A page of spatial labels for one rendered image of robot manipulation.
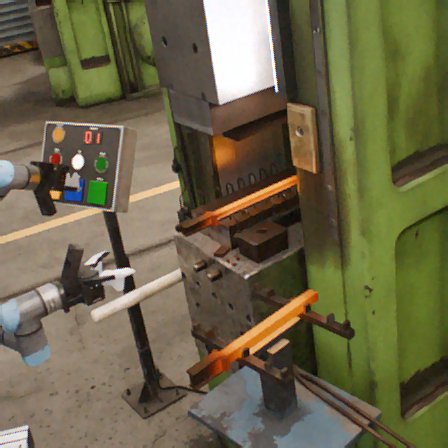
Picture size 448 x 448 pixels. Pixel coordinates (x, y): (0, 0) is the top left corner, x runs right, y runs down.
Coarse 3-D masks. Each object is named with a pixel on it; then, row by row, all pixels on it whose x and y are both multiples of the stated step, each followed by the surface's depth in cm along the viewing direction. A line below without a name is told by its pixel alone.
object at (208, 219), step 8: (296, 176) 224; (280, 184) 221; (288, 184) 221; (256, 192) 218; (264, 192) 217; (272, 192) 218; (240, 200) 215; (248, 200) 214; (256, 200) 215; (224, 208) 211; (232, 208) 211; (200, 216) 208; (208, 216) 207; (216, 216) 208; (184, 224) 205; (192, 224) 204; (200, 224) 207; (208, 224) 208; (216, 224) 208; (184, 232) 205; (192, 232) 205
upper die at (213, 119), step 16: (176, 96) 200; (256, 96) 196; (272, 96) 199; (176, 112) 203; (192, 112) 196; (208, 112) 189; (224, 112) 191; (240, 112) 194; (256, 112) 197; (272, 112) 201; (208, 128) 192; (224, 128) 193
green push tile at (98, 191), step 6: (90, 186) 236; (96, 186) 235; (102, 186) 234; (90, 192) 236; (96, 192) 235; (102, 192) 233; (90, 198) 236; (96, 198) 235; (102, 198) 233; (96, 204) 235; (102, 204) 233
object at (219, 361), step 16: (288, 304) 173; (272, 320) 168; (288, 320) 170; (240, 336) 164; (256, 336) 164; (224, 352) 160; (192, 368) 155; (208, 368) 156; (224, 368) 158; (192, 384) 155
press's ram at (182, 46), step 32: (160, 0) 187; (192, 0) 175; (224, 0) 174; (256, 0) 180; (160, 32) 194; (192, 32) 180; (224, 32) 177; (256, 32) 183; (160, 64) 200; (192, 64) 186; (224, 64) 180; (256, 64) 186; (192, 96) 193; (224, 96) 183
